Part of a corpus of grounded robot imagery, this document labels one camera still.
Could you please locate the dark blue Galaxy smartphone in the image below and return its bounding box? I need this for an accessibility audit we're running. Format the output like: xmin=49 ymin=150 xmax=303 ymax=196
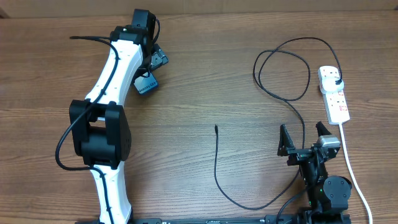
xmin=134 ymin=73 xmax=159 ymax=95

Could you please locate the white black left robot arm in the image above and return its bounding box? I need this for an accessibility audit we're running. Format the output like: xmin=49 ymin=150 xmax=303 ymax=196
xmin=66 ymin=9 xmax=169 ymax=223

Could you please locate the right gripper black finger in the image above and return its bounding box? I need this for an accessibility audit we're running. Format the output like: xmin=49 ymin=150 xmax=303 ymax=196
xmin=277 ymin=124 xmax=295 ymax=156
xmin=315 ymin=121 xmax=331 ymax=137

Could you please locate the white power extension strip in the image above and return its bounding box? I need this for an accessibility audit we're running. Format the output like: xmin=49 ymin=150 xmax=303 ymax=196
xmin=318 ymin=66 xmax=350 ymax=125

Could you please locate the white power strip cord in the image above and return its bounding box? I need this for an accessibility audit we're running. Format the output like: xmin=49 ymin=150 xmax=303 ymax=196
xmin=338 ymin=123 xmax=373 ymax=224

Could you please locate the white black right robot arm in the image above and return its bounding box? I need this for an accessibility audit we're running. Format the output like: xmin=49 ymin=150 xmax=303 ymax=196
xmin=275 ymin=121 xmax=352 ymax=224

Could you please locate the black USB charging cable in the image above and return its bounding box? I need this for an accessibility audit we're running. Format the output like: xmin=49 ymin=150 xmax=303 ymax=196
xmin=213 ymin=37 xmax=344 ymax=211

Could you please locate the white charger plug adapter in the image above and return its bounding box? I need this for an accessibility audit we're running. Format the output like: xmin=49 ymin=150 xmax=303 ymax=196
xmin=320 ymin=76 xmax=345 ymax=94

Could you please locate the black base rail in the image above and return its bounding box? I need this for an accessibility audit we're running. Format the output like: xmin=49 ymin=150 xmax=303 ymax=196
xmin=75 ymin=215 xmax=351 ymax=224

